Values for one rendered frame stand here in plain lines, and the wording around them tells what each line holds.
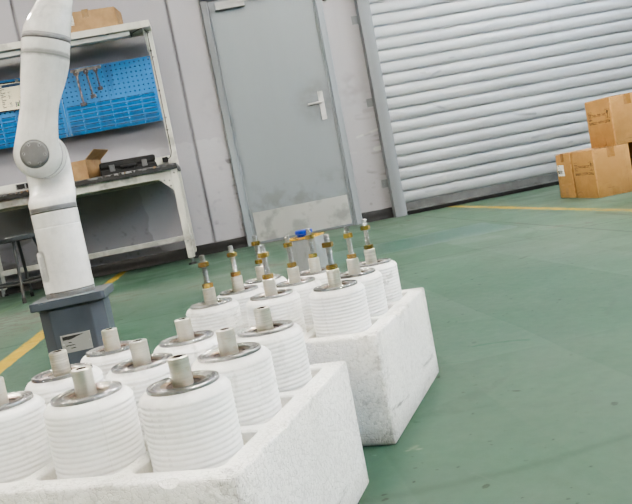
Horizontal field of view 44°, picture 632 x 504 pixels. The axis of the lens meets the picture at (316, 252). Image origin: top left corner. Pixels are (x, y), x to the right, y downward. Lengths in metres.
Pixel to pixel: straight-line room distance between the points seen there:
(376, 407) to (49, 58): 0.91
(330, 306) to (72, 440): 0.55
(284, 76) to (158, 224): 1.63
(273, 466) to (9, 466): 0.29
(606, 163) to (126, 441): 4.47
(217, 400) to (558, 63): 6.59
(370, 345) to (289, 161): 5.41
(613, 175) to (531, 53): 2.29
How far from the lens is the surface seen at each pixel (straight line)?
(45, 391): 1.01
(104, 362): 1.10
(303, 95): 6.64
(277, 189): 6.56
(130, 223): 6.59
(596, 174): 5.07
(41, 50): 1.62
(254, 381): 0.89
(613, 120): 5.13
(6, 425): 0.91
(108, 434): 0.85
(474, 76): 6.93
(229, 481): 0.74
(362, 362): 1.23
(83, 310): 1.60
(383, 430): 1.26
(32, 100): 1.62
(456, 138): 6.82
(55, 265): 1.61
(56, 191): 1.64
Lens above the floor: 0.43
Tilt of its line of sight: 5 degrees down
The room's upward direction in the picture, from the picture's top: 11 degrees counter-clockwise
